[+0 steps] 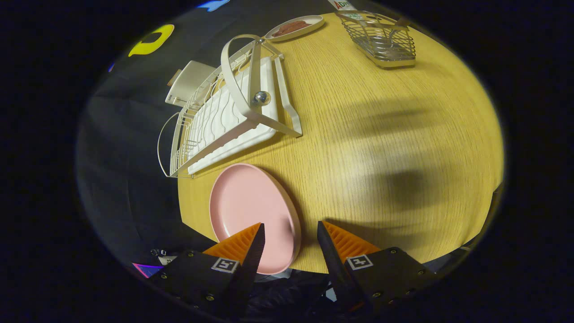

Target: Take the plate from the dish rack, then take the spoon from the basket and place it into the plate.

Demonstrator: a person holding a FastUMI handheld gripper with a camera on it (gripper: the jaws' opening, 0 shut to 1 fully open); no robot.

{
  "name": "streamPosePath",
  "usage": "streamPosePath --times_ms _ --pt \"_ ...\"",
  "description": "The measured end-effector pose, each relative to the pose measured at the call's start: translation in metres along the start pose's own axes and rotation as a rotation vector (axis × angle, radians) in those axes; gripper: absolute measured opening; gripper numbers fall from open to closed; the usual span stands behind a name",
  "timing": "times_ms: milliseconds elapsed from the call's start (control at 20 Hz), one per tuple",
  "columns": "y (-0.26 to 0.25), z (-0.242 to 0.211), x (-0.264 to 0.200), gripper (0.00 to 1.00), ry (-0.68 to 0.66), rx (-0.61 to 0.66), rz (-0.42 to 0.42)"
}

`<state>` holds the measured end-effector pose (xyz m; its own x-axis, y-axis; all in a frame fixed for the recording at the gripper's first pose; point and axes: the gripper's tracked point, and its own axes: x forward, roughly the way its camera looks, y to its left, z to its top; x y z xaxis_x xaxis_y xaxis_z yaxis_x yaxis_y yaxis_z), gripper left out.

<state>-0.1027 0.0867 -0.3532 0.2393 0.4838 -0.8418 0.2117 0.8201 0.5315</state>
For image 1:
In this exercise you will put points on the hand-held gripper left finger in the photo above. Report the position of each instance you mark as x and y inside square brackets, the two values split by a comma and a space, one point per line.
[249, 264]

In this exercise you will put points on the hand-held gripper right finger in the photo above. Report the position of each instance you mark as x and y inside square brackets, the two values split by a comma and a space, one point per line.
[334, 264]

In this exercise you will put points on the pink plate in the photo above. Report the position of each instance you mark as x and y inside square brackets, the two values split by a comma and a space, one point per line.
[246, 202]

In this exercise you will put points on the beige round plate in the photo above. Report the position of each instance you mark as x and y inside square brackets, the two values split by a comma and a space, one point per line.
[314, 22]

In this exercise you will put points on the pink purple-edged sheet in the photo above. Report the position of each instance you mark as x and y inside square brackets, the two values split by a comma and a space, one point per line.
[148, 269]

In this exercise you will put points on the white drip tray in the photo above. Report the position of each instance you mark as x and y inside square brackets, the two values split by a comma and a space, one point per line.
[233, 134]

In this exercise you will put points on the white toaster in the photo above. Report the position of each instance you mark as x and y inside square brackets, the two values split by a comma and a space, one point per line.
[190, 80]

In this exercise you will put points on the brown bread slice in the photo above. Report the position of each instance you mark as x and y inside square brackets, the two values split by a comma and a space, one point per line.
[174, 77]

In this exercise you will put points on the red meat piece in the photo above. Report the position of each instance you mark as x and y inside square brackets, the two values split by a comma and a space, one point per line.
[287, 30]
[298, 24]

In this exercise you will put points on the white bottle green cap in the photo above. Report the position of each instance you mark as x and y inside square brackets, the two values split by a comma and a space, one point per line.
[341, 4]

